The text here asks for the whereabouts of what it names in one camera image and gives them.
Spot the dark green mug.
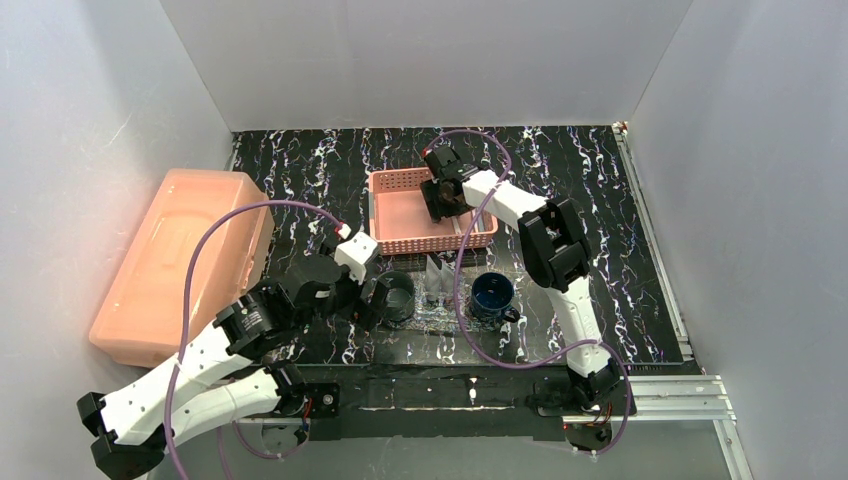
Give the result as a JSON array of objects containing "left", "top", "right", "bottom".
[{"left": 378, "top": 271, "right": 415, "bottom": 324}]

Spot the pink perforated plastic basket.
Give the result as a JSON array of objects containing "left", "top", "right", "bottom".
[{"left": 368, "top": 167, "right": 473, "bottom": 256}]

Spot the clear textured oval tray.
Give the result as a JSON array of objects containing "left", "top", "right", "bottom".
[{"left": 387, "top": 265, "right": 507, "bottom": 334}]

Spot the white toothpaste tube blue cap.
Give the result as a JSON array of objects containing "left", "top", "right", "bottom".
[{"left": 424, "top": 252, "right": 442, "bottom": 305}]

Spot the clear textured acrylic holder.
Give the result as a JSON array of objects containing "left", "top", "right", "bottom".
[{"left": 413, "top": 271, "right": 459, "bottom": 332}]

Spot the dark blue mug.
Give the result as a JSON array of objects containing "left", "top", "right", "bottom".
[{"left": 468, "top": 272, "right": 521, "bottom": 330}]

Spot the white toothbrush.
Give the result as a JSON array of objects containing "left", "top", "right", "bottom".
[{"left": 451, "top": 217, "right": 464, "bottom": 236}]

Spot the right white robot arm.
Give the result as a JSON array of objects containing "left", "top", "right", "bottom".
[{"left": 421, "top": 146, "right": 620, "bottom": 409}]

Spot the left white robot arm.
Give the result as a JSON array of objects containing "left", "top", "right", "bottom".
[{"left": 77, "top": 255, "right": 390, "bottom": 479}]

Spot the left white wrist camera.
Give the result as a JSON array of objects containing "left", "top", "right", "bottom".
[{"left": 333, "top": 223, "right": 379, "bottom": 285}]

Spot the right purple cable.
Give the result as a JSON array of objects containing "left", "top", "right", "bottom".
[{"left": 423, "top": 129, "right": 634, "bottom": 458}]

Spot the purple cable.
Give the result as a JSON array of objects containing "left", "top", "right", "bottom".
[
  {"left": 162, "top": 200, "right": 351, "bottom": 480},
  {"left": 423, "top": 129, "right": 634, "bottom": 458}
]

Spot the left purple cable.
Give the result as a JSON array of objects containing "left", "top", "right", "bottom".
[{"left": 162, "top": 200, "right": 351, "bottom": 480}]

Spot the aluminium frame rail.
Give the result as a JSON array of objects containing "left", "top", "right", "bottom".
[{"left": 131, "top": 374, "right": 738, "bottom": 425}]

